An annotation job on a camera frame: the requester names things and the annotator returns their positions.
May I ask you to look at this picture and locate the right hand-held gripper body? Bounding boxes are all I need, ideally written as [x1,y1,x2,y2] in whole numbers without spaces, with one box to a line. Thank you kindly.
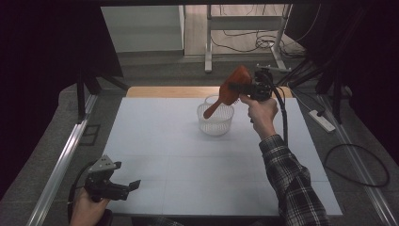
[249,64,284,103]

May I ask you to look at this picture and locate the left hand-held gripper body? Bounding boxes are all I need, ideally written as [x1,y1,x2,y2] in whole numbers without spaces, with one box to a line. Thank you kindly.
[84,154,131,203]

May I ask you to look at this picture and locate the brown wooden hairbrush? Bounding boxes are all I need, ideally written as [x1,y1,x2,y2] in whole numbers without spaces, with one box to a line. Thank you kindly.
[202,64,254,121]

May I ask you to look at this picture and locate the white plastic mesh basket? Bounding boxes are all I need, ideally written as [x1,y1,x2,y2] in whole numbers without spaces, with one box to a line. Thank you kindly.
[196,94,235,137]

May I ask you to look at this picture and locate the person's right hand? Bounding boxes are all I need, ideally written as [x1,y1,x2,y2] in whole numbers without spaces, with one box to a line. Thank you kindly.
[239,93,279,141]

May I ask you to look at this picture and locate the person's left hand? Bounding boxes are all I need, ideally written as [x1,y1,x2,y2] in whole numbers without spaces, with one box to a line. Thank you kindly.
[69,187,111,226]

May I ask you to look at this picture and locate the white foam table cover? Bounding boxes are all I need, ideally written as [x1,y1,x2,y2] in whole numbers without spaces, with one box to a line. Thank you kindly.
[103,97,343,218]

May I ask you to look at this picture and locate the white power strip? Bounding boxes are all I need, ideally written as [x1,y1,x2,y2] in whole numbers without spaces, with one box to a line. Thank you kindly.
[308,109,336,133]

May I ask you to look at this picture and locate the black tripod stand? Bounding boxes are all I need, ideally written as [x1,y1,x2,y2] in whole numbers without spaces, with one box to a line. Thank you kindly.
[276,58,346,124]
[75,62,130,124]

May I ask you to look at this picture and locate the black curtain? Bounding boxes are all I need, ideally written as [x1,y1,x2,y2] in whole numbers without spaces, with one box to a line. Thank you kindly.
[283,2,399,158]
[0,0,124,202]

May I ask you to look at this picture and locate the white cabinet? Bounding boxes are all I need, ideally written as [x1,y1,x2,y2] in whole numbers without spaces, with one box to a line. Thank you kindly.
[101,5,185,54]

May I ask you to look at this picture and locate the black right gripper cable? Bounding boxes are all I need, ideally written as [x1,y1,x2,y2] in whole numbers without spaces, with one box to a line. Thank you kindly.
[264,73,290,147]

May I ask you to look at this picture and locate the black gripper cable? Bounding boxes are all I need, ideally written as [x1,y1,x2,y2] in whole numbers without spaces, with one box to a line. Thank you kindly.
[67,160,98,224]
[264,73,290,147]

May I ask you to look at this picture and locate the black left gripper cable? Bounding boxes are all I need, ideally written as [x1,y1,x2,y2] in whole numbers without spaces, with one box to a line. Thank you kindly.
[67,160,98,224]

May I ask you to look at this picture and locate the aluminium rail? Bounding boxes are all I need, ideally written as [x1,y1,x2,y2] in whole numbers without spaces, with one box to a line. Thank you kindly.
[315,93,399,226]
[25,93,99,226]

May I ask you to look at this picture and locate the tangle of thin floor cables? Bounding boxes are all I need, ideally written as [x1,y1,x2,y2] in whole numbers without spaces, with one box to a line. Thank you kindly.
[210,4,323,59]

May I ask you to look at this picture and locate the white metal stand frame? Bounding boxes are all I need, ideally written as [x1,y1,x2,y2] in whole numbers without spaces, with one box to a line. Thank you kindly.
[204,3,294,74]

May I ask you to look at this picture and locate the black looped floor cable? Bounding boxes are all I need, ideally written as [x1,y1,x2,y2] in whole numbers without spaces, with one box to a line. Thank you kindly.
[324,143,391,188]

